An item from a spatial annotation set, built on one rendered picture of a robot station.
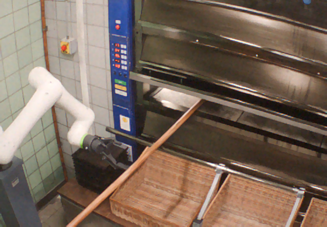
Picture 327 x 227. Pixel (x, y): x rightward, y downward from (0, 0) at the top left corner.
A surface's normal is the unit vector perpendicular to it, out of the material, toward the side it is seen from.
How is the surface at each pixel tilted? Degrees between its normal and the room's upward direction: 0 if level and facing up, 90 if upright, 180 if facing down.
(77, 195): 0
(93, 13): 90
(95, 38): 90
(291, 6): 90
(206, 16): 70
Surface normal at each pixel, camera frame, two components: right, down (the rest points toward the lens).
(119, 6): -0.51, 0.43
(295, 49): -0.48, 0.11
